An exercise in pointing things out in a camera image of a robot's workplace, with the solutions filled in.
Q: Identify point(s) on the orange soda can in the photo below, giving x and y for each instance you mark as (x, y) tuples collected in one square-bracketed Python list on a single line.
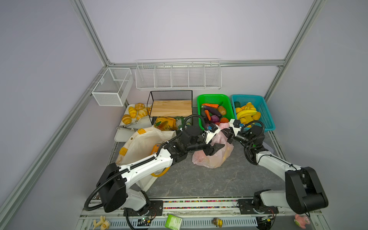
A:
[(156, 149)]

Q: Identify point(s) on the small yellow round toy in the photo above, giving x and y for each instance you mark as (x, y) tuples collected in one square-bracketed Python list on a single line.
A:
[(217, 222)]

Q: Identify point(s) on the pink plastic grocery bag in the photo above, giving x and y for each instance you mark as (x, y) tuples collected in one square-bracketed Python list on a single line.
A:
[(218, 158)]

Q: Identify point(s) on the white canvas tote bag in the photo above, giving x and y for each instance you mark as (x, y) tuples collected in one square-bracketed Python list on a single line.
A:
[(140, 145)]

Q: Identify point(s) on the croissant bread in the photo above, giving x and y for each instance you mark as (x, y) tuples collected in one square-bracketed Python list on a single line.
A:
[(142, 110), (132, 112), (126, 119)]

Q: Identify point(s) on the green small box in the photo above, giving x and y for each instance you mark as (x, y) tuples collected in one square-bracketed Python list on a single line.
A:
[(173, 222)]

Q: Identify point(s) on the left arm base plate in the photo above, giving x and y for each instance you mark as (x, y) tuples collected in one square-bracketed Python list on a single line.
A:
[(154, 208)]

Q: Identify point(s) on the green plastic basket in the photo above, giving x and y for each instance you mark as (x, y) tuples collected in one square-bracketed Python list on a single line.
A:
[(221, 100)]

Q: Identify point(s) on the black wire shelf wooden board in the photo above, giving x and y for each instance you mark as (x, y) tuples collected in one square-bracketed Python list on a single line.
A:
[(170, 103)]

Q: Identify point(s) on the croissant bread front left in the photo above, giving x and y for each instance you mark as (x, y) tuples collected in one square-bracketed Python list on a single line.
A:
[(126, 119)]

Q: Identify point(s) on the yellow banana bunch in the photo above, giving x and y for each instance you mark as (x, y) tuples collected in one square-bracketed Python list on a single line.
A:
[(246, 113)]

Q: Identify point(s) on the metal tongs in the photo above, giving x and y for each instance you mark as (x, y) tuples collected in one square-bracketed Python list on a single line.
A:
[(128, 127)]

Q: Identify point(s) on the dark purple eggplant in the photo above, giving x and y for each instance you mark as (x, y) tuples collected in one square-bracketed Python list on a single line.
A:
[(213, 111)]

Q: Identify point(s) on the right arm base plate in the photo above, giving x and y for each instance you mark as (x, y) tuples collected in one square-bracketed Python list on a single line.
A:
[(247, 206)]

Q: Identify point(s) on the green snack bag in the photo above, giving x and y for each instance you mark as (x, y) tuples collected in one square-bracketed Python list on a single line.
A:
[(180, 122)]

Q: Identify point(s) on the white mesh wall box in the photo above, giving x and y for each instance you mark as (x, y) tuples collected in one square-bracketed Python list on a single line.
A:
[(113, 87)]

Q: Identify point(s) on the brown potato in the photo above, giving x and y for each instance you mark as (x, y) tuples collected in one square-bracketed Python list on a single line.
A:
[(222, 110)]

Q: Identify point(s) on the teal plastic basket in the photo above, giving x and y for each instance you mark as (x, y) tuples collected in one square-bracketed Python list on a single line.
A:
[(260, 105)]

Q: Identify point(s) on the croissant bread right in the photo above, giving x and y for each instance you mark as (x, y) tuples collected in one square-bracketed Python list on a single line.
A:
[(142, 110)]

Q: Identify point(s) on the white bread tray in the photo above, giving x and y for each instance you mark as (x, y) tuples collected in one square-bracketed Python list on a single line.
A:
[(124, 135)]

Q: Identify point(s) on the croissant bread middle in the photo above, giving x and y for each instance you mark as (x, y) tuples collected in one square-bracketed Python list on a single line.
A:
[(132, 112)]

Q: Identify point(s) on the orange carrot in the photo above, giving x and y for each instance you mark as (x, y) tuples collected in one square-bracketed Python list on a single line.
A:
[(211, 105)]

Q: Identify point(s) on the orange pumpkin vegetable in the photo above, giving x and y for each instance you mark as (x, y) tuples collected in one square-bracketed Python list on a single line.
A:
[(224, 120)]

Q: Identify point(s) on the white wire wall basket long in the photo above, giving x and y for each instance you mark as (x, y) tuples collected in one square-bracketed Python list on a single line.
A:
[(178, 74)]

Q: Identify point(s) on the purple onion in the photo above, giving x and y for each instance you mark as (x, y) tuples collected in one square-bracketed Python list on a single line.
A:
[(215, 119)]

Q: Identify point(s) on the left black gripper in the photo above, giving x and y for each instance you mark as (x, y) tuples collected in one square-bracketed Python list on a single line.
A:
[(209, 150)]

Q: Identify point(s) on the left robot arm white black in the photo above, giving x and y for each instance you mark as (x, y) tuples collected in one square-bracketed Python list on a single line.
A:
[(113, 190)]

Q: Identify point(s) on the yellow toy banana pieces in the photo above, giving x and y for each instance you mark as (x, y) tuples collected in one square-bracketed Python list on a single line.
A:
[(102, 223)]

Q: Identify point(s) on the pink toy figure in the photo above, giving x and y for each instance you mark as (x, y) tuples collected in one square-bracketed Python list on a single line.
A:
[(302, 221)]

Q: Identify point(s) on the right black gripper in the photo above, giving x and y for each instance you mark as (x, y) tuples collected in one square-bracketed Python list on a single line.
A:
[(230, 135)]

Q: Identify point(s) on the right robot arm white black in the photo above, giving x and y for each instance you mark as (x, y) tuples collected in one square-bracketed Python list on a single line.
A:
[(303, 191)]

